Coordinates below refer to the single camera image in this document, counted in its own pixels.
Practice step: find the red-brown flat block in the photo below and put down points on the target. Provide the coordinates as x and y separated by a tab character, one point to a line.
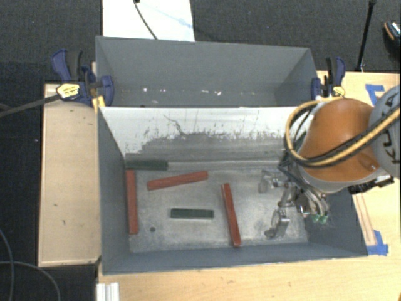
132	202
177	180
231	215

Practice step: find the pale wood flat board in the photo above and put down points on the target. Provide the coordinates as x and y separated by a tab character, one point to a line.
69	174

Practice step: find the grey metal bin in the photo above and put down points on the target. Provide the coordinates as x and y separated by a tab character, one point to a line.
200	130

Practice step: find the dark green flat block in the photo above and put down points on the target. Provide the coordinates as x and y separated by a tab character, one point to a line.
192	214
146	164

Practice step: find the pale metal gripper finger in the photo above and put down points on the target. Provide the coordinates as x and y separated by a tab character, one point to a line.
279	223
265	180

